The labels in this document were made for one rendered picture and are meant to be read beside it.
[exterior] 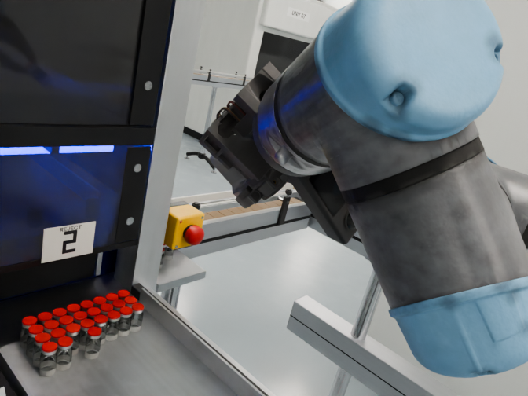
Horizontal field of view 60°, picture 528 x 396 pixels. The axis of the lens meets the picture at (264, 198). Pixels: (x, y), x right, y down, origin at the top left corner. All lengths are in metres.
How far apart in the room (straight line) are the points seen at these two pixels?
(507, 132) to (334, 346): 0.99
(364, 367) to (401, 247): 1.38
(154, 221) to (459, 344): 0.70
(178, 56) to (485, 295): 0.66
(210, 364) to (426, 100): 0.65
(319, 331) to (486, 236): 1.43
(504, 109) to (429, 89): 1.70
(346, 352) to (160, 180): 0.98
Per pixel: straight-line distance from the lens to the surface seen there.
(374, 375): 1.59
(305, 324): 1.67
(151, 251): 0.91
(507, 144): 1.89
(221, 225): 1.18
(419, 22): 0.21
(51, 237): 0.78
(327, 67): 0.21
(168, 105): 0.80
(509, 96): 1.89
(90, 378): 0.75
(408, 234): 0.22
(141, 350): 0.80
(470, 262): 0.23
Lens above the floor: 1.39
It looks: 19 degrees down
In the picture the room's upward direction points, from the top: 14 degrees clockwise
